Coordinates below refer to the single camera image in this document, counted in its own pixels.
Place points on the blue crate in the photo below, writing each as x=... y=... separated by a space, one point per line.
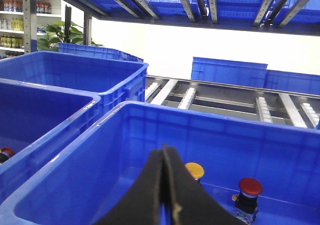
x=292 y=82
x=241 y=73

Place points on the blue bin behind left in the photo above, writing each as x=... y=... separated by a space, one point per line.
x=115 y=81

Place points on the right blue plastic bin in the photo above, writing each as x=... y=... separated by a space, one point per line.
x=89 y=176

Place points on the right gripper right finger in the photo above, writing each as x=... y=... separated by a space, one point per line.
x=186 y=202

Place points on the left blue plastic bin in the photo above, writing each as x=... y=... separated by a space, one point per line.
x=37 y=122

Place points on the red mushroom push button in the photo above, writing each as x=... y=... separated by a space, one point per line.
x=245 y=203

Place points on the steel shelf upright post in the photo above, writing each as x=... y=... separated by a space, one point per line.
x=30 y=26

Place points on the blue plastic bin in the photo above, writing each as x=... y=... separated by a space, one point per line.
x=37 y=122
x=89 y=176

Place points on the store shelf with bottles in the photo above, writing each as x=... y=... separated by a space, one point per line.
x=12 y=23

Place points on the green potted plant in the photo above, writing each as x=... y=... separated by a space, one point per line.
x=54 y=33

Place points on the upper shelf rack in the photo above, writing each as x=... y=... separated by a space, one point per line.
x=297 y=17

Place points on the blue bin at right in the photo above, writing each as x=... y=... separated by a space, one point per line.
x=97 y=52

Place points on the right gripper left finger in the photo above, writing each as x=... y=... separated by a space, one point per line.
x=141 y=203

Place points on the yellow mushroom push button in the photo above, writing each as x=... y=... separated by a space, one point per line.
x=196 y=170

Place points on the roller conveyor shelf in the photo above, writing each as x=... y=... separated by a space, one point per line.
x=266 y=105

